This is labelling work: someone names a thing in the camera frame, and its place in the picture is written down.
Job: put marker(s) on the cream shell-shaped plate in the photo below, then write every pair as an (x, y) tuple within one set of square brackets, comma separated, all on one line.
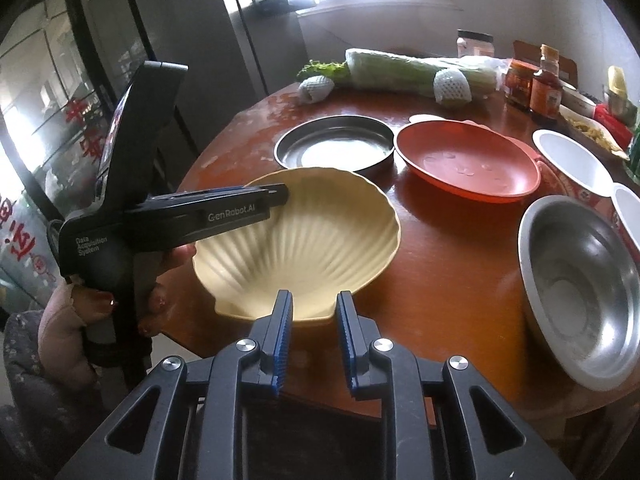
[(337, 231)]

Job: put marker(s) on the white dish with food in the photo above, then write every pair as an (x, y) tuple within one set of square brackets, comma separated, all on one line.
[(592, 135)]

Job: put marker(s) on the dark refrigerator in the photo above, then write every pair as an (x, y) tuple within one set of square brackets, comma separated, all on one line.
[(208, 36)]

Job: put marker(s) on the left hand, red nails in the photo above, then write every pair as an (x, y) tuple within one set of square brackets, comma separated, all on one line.
[(73, 307)]

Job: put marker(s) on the red tissue box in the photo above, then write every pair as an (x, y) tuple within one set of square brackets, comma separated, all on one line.
[(620, 132)]

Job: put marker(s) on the dark round metal pan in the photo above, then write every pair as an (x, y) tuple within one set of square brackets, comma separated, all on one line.
[(359, 144)]

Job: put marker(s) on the white bowl red pattern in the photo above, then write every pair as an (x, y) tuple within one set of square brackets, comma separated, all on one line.
[(578, 173)]

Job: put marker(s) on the wrapped napa cabbage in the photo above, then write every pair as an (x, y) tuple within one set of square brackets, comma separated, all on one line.
[(366, 69)]

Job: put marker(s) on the red chili sauce jar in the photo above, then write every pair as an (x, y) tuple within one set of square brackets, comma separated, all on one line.
[(517, 84)]

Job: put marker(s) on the orange sauce bottle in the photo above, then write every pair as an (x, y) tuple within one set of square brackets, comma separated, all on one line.
[(547, 90)]

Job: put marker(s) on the foam-netted fruit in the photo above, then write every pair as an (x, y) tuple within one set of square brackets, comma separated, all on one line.
[(315, 89), (451, 89)]

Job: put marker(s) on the floral sleeve forearm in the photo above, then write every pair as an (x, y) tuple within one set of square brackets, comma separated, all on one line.
[(46, 423)]

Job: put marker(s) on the right gripper right finger with black blue pad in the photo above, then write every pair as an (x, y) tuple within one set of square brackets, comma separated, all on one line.
[(375, 366)]

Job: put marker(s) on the foam-netted fruit left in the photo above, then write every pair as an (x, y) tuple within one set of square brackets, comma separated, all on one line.
[(315, 89)]

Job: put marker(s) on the right gripper left finger with black blue pad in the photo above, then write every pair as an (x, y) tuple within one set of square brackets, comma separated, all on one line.
[(265, 350)]

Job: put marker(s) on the foam-netted fruit right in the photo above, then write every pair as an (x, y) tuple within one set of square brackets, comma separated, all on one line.
[(451, 89)]

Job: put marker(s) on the green dish soap bottle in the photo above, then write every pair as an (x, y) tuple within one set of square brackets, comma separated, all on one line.
[(632, 165)]

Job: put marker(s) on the yellow lidded steel cup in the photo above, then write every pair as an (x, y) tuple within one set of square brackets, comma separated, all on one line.
[(616, 96)]

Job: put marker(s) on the phone on gripper mount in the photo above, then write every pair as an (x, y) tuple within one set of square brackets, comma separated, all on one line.
[(126, 167)]

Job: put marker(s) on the orange plastic plate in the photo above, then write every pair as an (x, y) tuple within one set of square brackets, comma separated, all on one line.
[(468, 160)]

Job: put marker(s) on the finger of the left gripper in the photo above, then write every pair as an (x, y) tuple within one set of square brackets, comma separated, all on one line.
[(251, 197)]

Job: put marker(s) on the large stainless steel bowl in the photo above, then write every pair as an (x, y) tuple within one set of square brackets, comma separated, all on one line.
[(582, 291)]

